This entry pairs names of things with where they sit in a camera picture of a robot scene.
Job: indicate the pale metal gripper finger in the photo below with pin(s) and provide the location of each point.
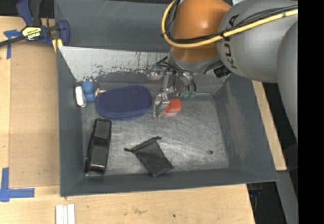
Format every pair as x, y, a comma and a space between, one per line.
159, 105

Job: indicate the red block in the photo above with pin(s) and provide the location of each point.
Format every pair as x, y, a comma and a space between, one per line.
174, 107

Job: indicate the grey metal bin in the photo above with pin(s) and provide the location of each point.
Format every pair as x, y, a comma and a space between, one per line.
177, 137

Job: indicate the black mesh pouch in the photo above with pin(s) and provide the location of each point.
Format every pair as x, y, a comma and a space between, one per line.
153, 157

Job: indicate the blue toy figure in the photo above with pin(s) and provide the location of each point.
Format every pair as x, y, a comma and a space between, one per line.
89, 90

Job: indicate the small white object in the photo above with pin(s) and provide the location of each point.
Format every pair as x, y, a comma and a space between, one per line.
80, 96

